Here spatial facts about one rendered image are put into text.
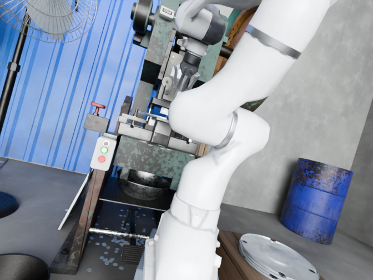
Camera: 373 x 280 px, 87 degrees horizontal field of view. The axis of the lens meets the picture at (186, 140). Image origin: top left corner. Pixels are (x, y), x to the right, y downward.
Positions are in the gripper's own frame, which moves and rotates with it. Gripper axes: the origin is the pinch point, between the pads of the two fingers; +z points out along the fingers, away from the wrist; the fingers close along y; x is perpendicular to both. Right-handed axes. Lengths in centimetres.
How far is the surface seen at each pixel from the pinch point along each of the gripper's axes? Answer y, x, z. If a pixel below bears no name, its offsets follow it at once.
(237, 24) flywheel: 34, 68, -47
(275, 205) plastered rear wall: 212, 98, 128
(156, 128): -3.7, 4.8, 20.3
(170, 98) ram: -0.3, 18.3, 6.3
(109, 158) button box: -21.2, -18.0, 29.5
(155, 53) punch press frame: -15.1, 25.4, -12.1
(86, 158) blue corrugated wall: -51, 101, 124
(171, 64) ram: -4.8, 29.0, -9.5
